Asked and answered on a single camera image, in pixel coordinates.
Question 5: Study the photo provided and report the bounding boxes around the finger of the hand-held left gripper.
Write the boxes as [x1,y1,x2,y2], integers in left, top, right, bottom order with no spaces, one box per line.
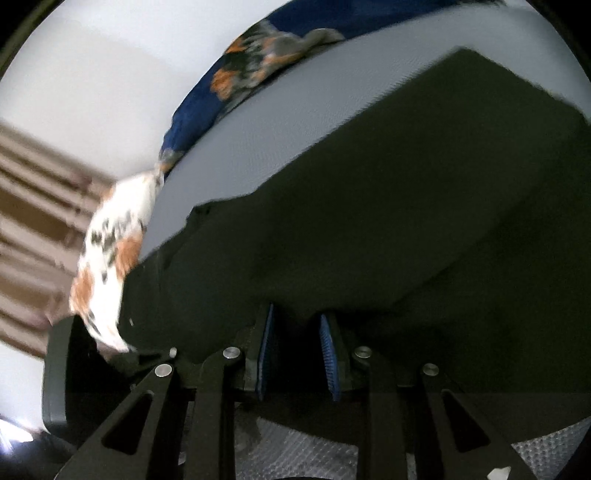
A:
[121,346,180,370]

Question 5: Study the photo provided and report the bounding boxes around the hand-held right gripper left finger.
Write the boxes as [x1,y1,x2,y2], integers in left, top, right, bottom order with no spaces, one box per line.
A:
[54,302,280,480]

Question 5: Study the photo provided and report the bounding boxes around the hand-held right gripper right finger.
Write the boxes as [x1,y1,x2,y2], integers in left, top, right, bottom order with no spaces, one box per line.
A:
[318,313,539,480]

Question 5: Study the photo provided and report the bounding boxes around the dark pants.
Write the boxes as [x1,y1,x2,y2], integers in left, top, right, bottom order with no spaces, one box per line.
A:
[117,46,591,418]

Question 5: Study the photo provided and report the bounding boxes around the white floral pillow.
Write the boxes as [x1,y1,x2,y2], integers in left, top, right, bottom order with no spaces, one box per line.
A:
[68,170,167,355]

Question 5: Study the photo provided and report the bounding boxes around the brown wooden headboard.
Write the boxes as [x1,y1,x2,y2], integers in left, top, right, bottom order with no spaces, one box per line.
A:
[0,119,117,360]

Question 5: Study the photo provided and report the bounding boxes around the grey textured mattress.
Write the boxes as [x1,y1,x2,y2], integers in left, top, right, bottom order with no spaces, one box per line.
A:
[137,0,586,469]

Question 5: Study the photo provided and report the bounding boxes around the blue floral blanket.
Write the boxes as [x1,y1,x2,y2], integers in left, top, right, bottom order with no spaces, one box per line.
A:
[157,0,505,180]

